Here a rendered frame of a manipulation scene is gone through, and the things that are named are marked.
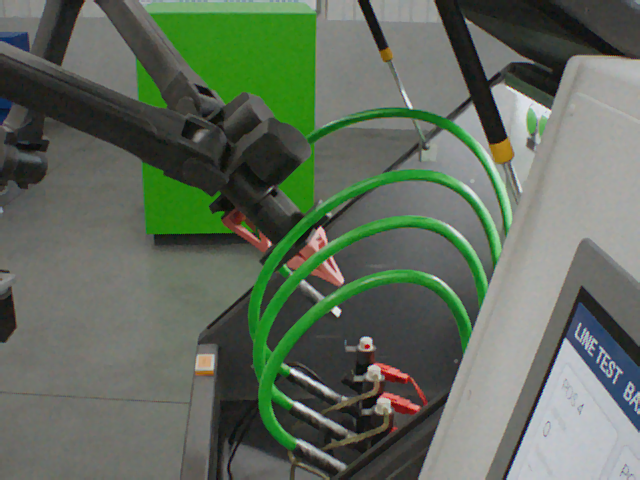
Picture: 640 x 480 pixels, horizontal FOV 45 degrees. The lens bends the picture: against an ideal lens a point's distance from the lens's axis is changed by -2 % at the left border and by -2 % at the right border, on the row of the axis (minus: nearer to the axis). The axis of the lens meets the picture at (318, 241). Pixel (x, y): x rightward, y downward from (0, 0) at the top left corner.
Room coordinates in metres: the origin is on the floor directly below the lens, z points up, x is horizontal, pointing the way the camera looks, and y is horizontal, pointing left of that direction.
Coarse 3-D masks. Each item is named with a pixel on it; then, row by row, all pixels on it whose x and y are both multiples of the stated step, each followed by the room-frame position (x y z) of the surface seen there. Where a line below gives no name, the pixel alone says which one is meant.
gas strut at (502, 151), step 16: (448, 0) 0.65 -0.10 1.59; (448, 16) 0.66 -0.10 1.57; (448, 32) 0.66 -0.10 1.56; (464, 32) 0.66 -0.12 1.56; (464, 48) 0.66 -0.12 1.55; (464, 64) 0.66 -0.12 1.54; (480, 64) 0.66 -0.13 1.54; (464, 80) 0.67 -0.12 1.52; (480, 80) 0.66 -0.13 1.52; (480, 96) 0.66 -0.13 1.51; (480, 112) 0.66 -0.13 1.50; (496, 112) 0.66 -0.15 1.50; (496, 128) 0.66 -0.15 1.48; (496, 144) 0.66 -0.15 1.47; (496, 160) 0.67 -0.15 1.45; (512, 176) 0.67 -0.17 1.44; (512, 192) 0.68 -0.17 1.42
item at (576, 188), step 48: (576, 96) 0.60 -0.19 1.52; (624, 96) 0.54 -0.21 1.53; (576, 144) 0.57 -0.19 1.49; (624, 144) 0.50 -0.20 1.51; (528, 192) 0.63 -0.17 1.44; (576, 192) 0.54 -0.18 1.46; (624, 192) 0.48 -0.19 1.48; (528, 240) 0.59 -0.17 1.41; (576, 240) 0.52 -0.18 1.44; (624, 240) 0.46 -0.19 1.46; (528, 288) 0.56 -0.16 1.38; (480, 336) 0.62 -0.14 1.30; (528, 336) 0.53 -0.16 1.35; (480, 384) 0.58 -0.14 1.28; (480, 432) 0.54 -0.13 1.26
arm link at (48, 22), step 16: (48, 0) 1.49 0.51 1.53; (64, 0) 1.48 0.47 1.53; (80, 0) 1.50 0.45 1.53; (48, 16) 1.48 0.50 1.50; (64, 16) 1.48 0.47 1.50; (48, 32) 1.47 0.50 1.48; (64, 32) 1.48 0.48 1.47; (32, 48) 1.48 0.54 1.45; (48, 48) 1.46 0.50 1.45; (64, 48) 1.49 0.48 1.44; (16, 112) 1.44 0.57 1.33; (32, 112) 1.44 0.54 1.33; (0, 128) 1.42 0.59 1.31; (16, 128) 1.42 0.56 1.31; (32, 128) 1.44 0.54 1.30; (0, 144) 1.41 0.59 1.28; (16, 144) 1.42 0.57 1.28; (48, 144) 1.48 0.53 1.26; (0, 160) 1.39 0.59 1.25; (16, 160) 1.41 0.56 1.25; (0, 176) 1.39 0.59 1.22
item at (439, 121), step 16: (368, 112) 1.06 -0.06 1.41; (384, 112) 1.05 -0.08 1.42; (400, 112) 1.05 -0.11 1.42; (416, 112) 1.04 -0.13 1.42; (320, 128) 1.09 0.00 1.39; (336, 128) 1.08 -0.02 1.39; (448, 128) 1.03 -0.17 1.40; (480, 160) 1.02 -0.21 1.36; (496, 176) 1.01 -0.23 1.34; (496, 192) 1.01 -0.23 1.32; (288, 272) 1.10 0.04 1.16
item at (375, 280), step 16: (384, 272) 0.74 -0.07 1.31; (400, 272) 0.74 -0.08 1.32; (416, 272) 0.75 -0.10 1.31; (352, 288) 0.74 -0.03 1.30; (368, 288) 0.74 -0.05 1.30; (432, 288) 0.74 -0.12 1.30; (448, 288) 0.75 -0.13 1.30; (320, 304) 0.74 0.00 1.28; (336, 304) 0.73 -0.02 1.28; (448, 304) 0.75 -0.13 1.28; (304, 320) 0.73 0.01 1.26; (464, 320) 0.75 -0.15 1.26; (288, 336) 0.73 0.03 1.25; (464, 336) 0.75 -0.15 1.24; (464, 352) 0.75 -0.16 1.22; (272, 368) 0.73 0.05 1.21; (272, 384) 0.73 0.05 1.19; (272, 416) 0.73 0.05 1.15; (272, 432) 0.73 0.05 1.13; (288, 448) 0.73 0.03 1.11; (304, 448) 0.73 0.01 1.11; (320, 464) 0.73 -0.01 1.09; (336, 464) 0.74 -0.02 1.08
